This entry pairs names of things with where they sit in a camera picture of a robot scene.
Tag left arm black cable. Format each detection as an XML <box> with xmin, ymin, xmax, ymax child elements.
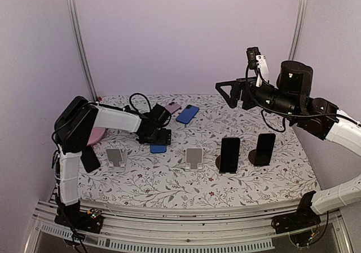
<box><xmin>129</xmin><ymin>92</ymin><xmax>153</xmax><ymax>116</ymax></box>

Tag black phone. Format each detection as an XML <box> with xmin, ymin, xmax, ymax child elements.
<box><xmin>81</xmin><ymin>146</ymin><xmax>100</xmax><ymax>173</ymax></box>
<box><xmin>254</xmin><ymin>133</ymin><xmax>276</xmax><ymax>167</ymax></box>

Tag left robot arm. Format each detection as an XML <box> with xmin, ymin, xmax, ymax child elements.
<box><xmin>52</xmin><ymin>96</ymin><xmax>171</xmax><ymax>227</ymax></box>

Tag pink round dish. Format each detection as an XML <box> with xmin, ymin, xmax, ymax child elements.
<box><xmin>87</xmin><ymin>127</ymin><xmax>106</xmax><ymax>146</ymax></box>

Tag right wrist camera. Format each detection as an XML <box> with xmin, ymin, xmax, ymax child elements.
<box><xmin>246</xmin><ymin>47</ymin><xmax>269</xmax><ymax>87</ymax></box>

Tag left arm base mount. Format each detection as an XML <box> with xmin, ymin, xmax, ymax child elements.
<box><xmin>54</xmin><ymin>201</ymin><xmax>104</xmax><ymax>234</ymax></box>

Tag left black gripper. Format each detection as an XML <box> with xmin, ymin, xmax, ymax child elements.
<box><xmin>139</xmin><ymin>128</ymin><xmax>171</xmax><ymax>145</ymax></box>

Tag wooden round base stand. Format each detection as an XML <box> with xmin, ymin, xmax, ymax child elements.
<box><xmin>248</xmin><ymin>149</ymin><xmax>257</xmax><ymax>164</ymax></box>

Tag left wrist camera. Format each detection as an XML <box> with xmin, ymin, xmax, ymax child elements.
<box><xmin>150</xmin><ymin>104</ymin><xmax>171</xmax><ymax>125</ymax></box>

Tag floral table mat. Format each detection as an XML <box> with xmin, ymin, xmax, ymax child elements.
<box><xmin>77</xmin><ymin>94</ymin><xmax>319</xmax><ymax>209</ymax></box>

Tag blue phone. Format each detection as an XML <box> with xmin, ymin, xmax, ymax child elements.
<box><xmin>176</xmin><ymin>105</ymin><xmax>199</xmax><ymax>125</ymax></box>
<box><xmin>150</xmin><ymin>144</ymin><xmax>167</xmax><ymax>154</ymax></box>

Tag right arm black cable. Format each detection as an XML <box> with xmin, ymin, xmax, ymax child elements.
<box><xmin>244</xmin><ymin>63</ymin><xmax>347</xmax><ymax>132</ymax></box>

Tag left aluminium frame post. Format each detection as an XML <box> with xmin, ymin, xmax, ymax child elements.
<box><xmin>66</xmin><ymin>0</ymin><xmax>98</xmax><ymax>100</ymax></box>

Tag right aluminium frame post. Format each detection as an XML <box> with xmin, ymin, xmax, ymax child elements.
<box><xmin>288</xmin><ymin>0</ymin><xmax>308</xmax><ymax>60</ymax></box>

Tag teal phone dark screen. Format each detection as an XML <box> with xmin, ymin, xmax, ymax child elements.
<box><xmin>219</xmin><ymin>137</ymin><xmax>240</xmax><ymax>174</ymax></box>

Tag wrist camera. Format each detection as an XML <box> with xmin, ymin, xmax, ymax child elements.
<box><xmin>246</xmin><ymin>47</ymin><xmax>269</xmax><ymax>87</ymax></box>
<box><xmin>150</xmin><ymin>104</ymin><xmax>171</xmax><ymax>125</ymax></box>

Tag dark round base stand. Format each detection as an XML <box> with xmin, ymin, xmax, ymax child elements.
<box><xmin>215</xmin><ymin>156</ymin><xmax>221</xmax><ymax>169</ymax></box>

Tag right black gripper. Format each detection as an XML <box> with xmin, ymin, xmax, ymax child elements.
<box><xmin>216</xmin><ymin>76</ymin><xmax>299</xmax><ymax>120</ymax></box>

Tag pink phone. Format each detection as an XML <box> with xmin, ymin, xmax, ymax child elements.
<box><xmin>165</xmin><ymin>101</ymin><xmax>182</xmax><ymax>114</ymax></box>

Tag aluminium frame post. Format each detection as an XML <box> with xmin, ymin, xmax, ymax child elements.
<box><xmin>288</xmin><ymin>0</ymin><xmax>308</xmax><ymax>60</ymax></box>
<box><xmin>66</xmin><ymin>0</ymin><xmax>98</xmax><ymax>100</ymax></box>

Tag white silver stand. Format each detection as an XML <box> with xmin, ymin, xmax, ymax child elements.
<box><xmin>185</xmin><ymin>148</ymin><xmax>204</xmax><ymax>171</ymax></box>
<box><xmin>105</xmin><ymin>149</ymin><xmax>127</xmax><ymax>172</ymax></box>

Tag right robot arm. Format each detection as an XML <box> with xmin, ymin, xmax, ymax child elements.
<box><xmin>215</xmin><ymin>60</ymin><xmax>360</xmax><ymax>228</ymax></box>

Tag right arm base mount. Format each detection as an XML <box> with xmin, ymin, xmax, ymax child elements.
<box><xmin>271</xmin><ymin>190</ymin><xmax>329</xmax><ymax>248</ymax></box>

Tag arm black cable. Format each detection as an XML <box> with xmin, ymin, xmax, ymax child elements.
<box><xmin>244</xmin><ymin>63</ymin><xmax>347</xmax><ymax>132</ymax></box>
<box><xmin>129</xmin><ymin>92</ymin><xmax>153</xmax><ymax>116</ymax></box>

